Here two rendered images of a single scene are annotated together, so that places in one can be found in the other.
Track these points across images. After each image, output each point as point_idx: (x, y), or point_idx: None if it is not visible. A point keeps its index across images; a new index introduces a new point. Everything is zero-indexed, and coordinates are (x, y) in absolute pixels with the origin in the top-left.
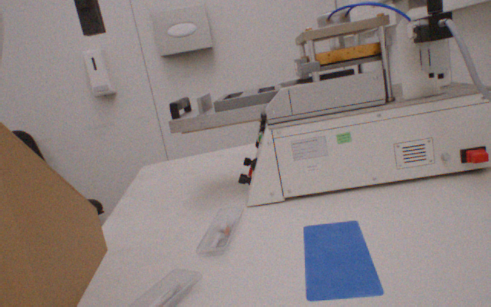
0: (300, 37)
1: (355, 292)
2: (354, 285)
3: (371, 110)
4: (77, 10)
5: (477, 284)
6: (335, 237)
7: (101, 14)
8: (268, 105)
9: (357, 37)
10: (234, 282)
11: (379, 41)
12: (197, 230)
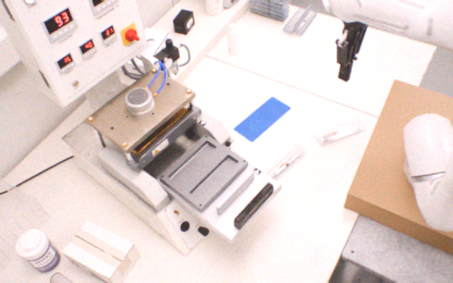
0: (177, 108)
1: (277, 101)
2: (275, 103)
3: None
4: (351, 70)
5: (250, 84)
6: (251, 126)
7: (338, 70)
8: (227, 133)
9: None
10: (303, 131)
11: None
12: (291, 183)
